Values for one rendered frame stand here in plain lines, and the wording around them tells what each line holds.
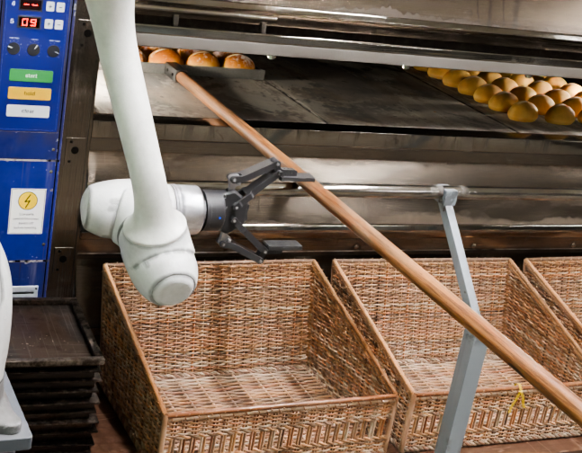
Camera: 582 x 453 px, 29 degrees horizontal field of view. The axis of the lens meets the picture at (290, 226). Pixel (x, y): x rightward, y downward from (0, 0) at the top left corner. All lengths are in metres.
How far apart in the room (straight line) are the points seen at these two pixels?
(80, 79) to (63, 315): 0.51
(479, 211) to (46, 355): 1.28
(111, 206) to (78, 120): 0.61
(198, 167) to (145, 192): 0.89
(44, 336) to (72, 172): 0.39
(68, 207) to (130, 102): 0.83
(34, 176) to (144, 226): 0.73
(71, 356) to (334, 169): 0.87
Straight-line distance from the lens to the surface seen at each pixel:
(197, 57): 3.06
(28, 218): 2.51
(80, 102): 2.49
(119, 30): 1.76
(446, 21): 2.78
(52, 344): 2.33
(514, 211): 3.10
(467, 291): 2.42
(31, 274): 2.57
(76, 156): 2.52
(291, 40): 2.45
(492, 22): 2.86
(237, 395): 2.67
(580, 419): 1.58
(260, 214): 2.71
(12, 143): 2.45
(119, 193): 1.92
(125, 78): 1.76
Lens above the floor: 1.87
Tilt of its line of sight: 20 degrees down
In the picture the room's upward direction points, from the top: 10 degrees clockwise
